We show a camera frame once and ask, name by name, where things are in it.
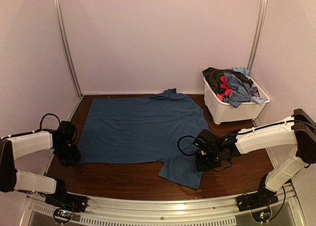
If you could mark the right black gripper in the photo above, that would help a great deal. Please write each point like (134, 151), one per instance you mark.
(201, 166)

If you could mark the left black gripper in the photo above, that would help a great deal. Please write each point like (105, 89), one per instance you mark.
(76, 157)

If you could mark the blue polo shirt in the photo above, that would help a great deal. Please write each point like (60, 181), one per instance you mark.
(148, 129)

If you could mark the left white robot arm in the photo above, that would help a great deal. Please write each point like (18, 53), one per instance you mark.
(12, 147)

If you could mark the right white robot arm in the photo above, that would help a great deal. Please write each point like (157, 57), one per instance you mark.
(298, 130)

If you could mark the red garment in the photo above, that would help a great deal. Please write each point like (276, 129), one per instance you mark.
(225, 87)

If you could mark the blue checkered shirt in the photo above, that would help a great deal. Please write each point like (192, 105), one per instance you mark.
(242, 92)

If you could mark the black garment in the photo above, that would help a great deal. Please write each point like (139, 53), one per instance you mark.
(213, 77)

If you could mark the light blue garment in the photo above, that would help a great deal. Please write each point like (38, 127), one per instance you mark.
(242, 70)

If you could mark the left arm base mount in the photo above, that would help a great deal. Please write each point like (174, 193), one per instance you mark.
(62, 199)

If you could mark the front aluminium rail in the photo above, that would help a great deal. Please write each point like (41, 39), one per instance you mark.
(218, 211)

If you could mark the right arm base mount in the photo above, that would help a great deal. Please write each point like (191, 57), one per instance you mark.
(261, 198)

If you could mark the right aluminium corner post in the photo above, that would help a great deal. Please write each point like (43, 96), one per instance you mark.
(263, 6)

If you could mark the aluminium corner post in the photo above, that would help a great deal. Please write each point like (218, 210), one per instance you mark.
(263, 6)
(66, 48)

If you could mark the left aluminium corner post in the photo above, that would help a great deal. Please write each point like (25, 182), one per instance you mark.
(66, 48)

